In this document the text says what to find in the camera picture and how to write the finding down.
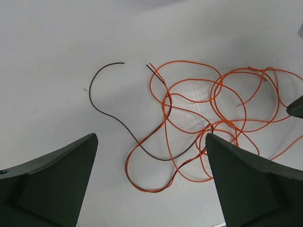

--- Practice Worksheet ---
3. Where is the dark brown thin wire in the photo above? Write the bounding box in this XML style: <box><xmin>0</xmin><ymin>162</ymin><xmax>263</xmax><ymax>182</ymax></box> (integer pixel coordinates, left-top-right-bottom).
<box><xmin>89</xmin><ymin>62</ymin><xmax>214</xmax><ymax>193</ymax></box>

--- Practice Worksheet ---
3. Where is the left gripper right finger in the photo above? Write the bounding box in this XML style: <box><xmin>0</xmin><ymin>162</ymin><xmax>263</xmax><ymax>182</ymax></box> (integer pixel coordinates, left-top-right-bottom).
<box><xmin>205</xmin><ymin>133</ymin><xmax>303</xmax><ymax>227</ymax></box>

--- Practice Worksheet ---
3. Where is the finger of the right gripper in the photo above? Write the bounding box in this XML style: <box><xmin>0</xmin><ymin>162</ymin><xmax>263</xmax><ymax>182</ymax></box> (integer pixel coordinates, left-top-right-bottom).
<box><xmin>286</xmin><ymin>96</ymin><xmax>303</xmax><ymax>118</ymax></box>

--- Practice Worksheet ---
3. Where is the orange thin wire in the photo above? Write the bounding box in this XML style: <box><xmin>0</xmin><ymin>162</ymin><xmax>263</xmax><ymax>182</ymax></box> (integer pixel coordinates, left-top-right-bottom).
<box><xmin>125</xmin><ymin>60</ymin><xmax>261</xmax><ymax>193</ymax></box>
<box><xmin>209</xmin><ymin>66</ymin><xmax>303</xmax><ymax>161</ymax></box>

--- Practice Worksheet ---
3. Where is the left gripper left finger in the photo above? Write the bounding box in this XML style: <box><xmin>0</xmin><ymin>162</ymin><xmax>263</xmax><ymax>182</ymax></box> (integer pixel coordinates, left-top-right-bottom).
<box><xmin>0</xmin><ymin>133</ymin><xmax>98</xmax><ymax>227</ymax></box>

